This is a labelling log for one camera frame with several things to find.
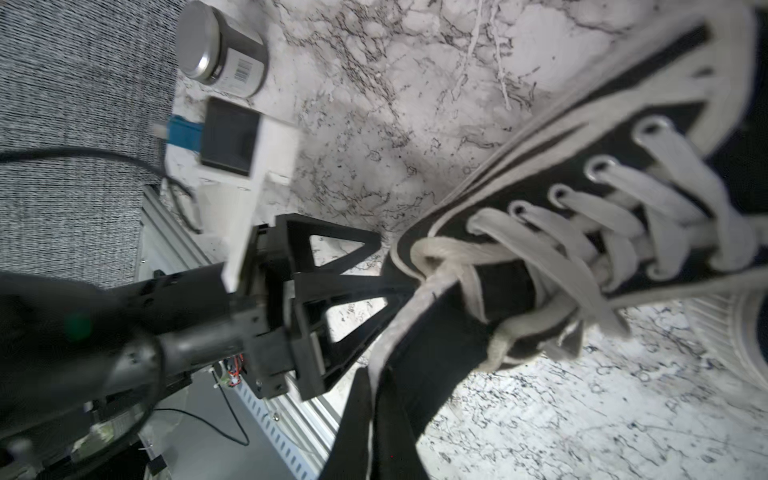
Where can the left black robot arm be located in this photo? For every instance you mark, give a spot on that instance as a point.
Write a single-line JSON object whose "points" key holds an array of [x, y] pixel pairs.
{"points": [[74, 355]]}

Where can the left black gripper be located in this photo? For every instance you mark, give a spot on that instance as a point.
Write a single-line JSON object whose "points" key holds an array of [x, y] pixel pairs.
{"points": [[283, 323]]}

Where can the small silver round tin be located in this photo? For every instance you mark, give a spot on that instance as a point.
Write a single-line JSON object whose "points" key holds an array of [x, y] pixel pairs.
{"points": [[214, 49]]}

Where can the black sneaker white laces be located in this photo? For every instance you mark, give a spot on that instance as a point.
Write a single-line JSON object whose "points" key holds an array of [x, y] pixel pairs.
{"points": [[646, 181]]}

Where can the aluminium front rail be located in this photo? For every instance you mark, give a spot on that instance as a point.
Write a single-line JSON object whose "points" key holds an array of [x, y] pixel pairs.
{"points": [[236, 425]]}

